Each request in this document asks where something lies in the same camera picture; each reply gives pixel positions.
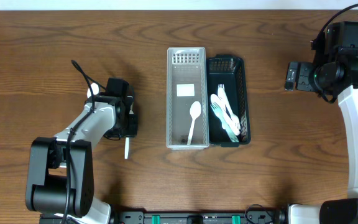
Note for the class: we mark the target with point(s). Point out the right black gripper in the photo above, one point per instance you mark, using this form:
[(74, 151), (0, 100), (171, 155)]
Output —
[(303, 76)]

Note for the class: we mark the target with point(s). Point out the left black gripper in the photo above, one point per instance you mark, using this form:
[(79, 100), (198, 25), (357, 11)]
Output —
[(130, 123)]

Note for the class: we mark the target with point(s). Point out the white plastic spoon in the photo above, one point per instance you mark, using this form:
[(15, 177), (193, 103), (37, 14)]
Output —
[(195, 111), (215, 99), (92, 90), (128, 139)]

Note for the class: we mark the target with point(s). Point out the white plastic fork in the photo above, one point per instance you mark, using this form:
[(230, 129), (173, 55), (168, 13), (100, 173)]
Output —
[(222, 95), (234, 118)]

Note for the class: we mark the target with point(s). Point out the pale green plastic fork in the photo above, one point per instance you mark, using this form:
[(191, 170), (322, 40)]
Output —
[(219, 114)]

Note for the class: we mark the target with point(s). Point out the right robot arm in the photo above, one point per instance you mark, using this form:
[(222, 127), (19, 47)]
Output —
[(333, 75)]

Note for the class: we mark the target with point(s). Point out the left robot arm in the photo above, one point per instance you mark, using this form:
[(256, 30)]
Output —
[(60, 179)]

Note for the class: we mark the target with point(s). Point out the black plastic mesh basket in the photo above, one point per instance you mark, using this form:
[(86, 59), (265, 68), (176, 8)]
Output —
[(230, 71)]

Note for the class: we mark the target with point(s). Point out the clear plastic mesh basket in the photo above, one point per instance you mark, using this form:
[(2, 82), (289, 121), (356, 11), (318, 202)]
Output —
[(186, 65)]

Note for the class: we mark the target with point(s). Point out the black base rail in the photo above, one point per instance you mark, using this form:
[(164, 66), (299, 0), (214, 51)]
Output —
[(253, 215)]

